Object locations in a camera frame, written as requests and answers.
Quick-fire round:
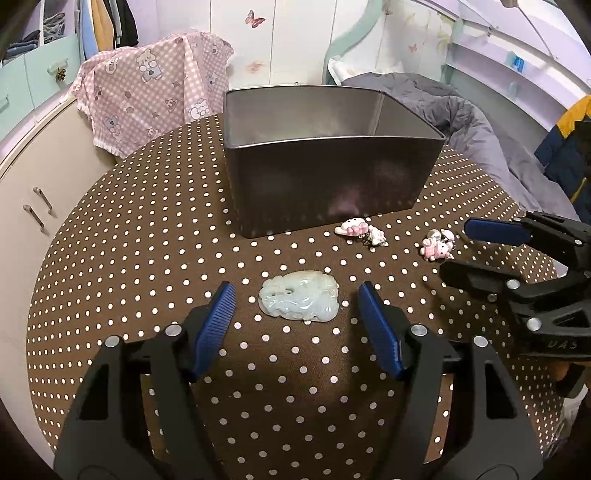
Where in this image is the brown polka dot tablecloth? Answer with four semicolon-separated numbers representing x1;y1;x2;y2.
25;111;566;480

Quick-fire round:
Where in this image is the low white cabinet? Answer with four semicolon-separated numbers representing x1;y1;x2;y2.
0;97;116;416

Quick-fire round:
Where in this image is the grey metal tin box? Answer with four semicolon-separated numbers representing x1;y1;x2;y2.
223;84;448;239

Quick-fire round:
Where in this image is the pale green jade pendant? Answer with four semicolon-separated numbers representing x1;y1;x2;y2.
259;271;340;322

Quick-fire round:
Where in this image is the teal bunk bed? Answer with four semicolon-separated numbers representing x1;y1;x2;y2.
323;0;591;222

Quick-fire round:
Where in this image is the pink checked bear cloth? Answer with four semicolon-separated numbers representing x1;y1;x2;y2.
69;28;234;158

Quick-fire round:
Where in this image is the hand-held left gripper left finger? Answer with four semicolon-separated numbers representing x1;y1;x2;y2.
53;281;238;480

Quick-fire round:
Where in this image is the light blue hanging shirt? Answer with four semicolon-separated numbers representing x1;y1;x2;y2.
76;0;99;61

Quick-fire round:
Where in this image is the teal drawer unit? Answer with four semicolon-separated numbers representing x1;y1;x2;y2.
0;34;86;134

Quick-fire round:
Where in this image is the grey folded clothes pile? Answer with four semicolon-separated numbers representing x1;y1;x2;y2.
7;11;65;54

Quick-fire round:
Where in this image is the blue and yellow jacket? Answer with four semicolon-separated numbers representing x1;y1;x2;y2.
534;95;591;217

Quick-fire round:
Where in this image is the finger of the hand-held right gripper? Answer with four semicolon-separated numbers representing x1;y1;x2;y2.
464;211;591;264
438;260;591;333

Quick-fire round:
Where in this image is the yellow hanging garment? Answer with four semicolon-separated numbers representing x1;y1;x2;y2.
90;0;116;51

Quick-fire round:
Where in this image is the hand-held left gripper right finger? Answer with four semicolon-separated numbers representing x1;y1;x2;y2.
358;281;543;480

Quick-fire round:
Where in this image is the grey duvet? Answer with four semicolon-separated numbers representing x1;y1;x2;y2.
342;71;580;222

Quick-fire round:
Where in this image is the pink cow charm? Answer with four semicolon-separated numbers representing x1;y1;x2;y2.
421;229;455;260

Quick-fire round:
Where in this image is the white wardrobe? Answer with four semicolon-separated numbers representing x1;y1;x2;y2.
131;0;384;116

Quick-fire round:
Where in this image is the dark hanging garment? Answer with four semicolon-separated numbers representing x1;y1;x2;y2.
104;0;139;48

